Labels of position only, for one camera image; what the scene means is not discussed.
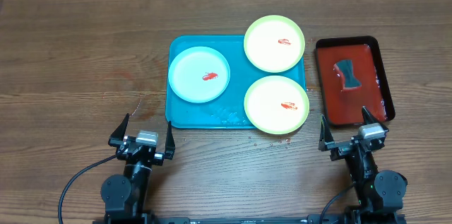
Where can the teal plastic serving tray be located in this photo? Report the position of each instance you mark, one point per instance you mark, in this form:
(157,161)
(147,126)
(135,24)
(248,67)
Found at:
(227,111)

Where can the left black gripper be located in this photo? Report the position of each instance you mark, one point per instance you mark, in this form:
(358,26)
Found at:
(116,140)

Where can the black tray with red water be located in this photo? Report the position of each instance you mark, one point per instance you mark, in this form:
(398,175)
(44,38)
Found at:
(344,108)

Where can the light blue round plate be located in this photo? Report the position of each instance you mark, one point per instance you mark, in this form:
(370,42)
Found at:
(199,74)

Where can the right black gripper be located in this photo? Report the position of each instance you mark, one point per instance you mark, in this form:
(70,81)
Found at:
(340,147)

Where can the dark sponge with pink edge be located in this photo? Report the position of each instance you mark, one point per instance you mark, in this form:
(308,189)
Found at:
(344,71)

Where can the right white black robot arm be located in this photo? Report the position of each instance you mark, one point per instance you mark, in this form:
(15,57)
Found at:
(379,193)

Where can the yellow-green round plate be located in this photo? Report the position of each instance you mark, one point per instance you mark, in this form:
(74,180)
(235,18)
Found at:
(274,43)
(276,105)

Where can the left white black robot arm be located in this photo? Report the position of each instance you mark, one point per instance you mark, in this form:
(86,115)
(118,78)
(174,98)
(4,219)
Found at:
(124,195)

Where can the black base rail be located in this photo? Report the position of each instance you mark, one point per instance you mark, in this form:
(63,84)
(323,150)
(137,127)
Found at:
(310,219)

